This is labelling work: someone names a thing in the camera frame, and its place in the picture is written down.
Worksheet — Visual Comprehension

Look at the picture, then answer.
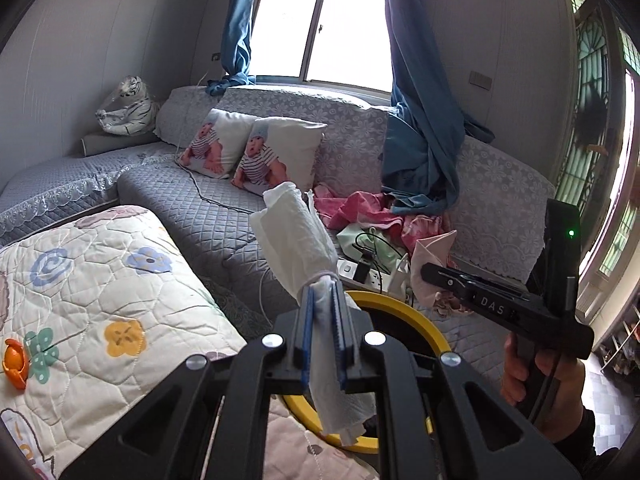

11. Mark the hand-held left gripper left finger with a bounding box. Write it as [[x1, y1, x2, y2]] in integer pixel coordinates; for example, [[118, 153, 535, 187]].
[[60, 282, 316, 480]]

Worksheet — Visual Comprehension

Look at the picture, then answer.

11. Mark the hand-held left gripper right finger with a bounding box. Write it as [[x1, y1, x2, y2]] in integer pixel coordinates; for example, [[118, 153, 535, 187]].
[[332, 282, 583, 480]]

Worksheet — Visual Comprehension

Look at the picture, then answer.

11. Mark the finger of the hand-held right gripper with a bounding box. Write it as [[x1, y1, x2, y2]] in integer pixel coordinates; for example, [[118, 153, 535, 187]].
[[420, 262, 475, 308]]

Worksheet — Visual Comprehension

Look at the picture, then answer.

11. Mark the pink tissue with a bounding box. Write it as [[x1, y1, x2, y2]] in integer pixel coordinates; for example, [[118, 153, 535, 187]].
[[411, 230, 473, 318]]

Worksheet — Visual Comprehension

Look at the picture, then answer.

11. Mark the yellow trash bin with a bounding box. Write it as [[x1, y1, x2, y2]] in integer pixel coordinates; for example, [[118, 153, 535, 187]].
[[282, 290, 453, 453]]

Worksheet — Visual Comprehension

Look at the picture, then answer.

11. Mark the person's right forearm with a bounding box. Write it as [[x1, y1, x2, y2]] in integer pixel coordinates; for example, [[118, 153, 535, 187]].
[[550, 405, 626, 480]]

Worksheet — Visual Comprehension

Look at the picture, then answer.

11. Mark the person's right hand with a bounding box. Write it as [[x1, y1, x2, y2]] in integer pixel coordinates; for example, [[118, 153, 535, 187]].
[[501, 332, 586, 443]]

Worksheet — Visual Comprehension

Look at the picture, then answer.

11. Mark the white charger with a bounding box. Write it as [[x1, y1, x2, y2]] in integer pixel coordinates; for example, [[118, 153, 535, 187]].
[[390, 255, 412, 301]]

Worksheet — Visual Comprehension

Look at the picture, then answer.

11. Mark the white power strip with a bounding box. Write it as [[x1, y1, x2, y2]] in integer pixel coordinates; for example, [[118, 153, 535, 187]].
[[336, 259, 408, 291]]

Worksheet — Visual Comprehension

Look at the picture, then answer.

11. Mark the light green cloth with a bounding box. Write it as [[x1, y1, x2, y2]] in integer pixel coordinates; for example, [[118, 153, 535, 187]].
[[336, 225, 411, 281]]

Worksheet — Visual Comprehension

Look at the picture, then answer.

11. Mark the cluttered rack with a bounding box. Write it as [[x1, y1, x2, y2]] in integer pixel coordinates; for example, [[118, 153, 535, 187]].
[[597, 310, 640, 378]]

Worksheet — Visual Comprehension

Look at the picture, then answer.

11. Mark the pink cloth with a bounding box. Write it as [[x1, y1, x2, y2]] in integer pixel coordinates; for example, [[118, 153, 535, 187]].
[[312, 182, 458, 271]]

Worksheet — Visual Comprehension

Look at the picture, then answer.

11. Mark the long blue curtain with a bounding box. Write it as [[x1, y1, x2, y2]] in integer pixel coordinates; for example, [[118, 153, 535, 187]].
[[381, 0, 496, 216]]

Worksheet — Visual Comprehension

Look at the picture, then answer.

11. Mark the grey quilted sofa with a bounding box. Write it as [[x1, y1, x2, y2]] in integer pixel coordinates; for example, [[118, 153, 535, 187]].
[[0, 85, 556, 396]]

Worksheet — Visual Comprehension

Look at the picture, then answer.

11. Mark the large baby print pillow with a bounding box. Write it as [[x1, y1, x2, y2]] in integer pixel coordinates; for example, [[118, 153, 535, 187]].
[[231, 117, 328, 197]]

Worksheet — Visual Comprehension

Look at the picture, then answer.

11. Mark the small baby print pillow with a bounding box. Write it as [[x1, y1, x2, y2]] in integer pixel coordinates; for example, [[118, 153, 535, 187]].
[[178, 108, 261, 180]]

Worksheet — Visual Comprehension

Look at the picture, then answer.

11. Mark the printed flower quilt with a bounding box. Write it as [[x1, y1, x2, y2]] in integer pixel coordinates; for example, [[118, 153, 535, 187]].
[[0, 205, 381, 480]]

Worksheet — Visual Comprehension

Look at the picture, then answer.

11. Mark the glass door with metal grille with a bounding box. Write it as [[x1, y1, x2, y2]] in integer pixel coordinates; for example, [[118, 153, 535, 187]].
[[555, 0, 640, 311]]

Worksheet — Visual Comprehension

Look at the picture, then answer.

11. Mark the window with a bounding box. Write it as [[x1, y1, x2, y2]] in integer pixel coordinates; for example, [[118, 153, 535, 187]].
[[247, 0, 396, 93]]

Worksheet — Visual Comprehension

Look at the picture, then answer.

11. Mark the grey bolster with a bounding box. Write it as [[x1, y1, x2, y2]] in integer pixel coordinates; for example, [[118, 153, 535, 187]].
[[81, 130, 161, 157]]

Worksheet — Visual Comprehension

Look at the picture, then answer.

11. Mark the white tiger plush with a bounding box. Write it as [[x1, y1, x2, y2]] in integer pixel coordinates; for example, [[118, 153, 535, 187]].
[[95, 76, 161, 136]]

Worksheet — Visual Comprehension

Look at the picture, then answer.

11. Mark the orange toy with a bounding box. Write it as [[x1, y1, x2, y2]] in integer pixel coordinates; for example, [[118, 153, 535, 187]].
[[2, 338, 31, 390]]

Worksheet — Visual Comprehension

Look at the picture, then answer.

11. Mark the short blue curtain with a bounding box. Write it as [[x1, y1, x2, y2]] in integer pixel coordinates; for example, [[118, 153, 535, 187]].
[[206, 0, 266, 97]]

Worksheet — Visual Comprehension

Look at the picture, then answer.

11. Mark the black cable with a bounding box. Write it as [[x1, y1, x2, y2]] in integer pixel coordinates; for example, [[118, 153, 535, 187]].
[[352, 232, 396, 296]]

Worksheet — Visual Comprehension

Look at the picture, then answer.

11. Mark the white cable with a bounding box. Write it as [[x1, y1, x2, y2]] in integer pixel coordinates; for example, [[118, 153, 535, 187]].
[[175, 125, 281, 321]]

